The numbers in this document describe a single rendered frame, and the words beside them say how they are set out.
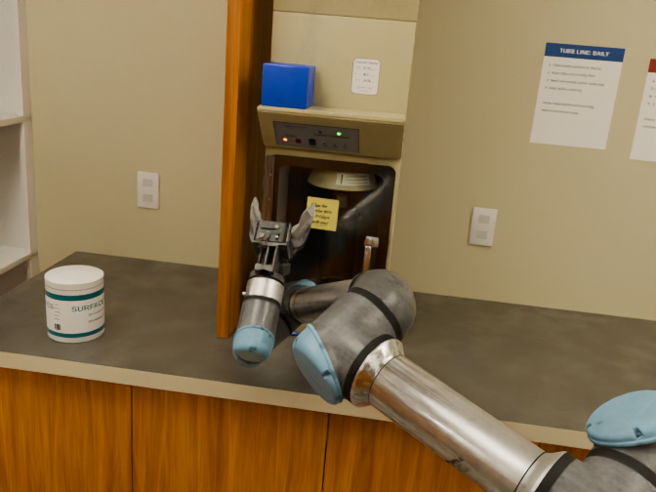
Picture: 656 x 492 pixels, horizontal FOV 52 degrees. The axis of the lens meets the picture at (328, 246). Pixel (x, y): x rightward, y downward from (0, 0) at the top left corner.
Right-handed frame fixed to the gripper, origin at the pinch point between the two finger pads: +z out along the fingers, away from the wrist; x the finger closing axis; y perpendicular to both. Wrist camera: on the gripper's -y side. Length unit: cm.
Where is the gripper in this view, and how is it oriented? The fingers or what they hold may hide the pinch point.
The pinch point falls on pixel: (284, 203)
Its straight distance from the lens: 146.1
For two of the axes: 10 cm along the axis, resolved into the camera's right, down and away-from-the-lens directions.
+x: -9.9, -1.1, 1.0
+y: -0.4, -4.7, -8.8
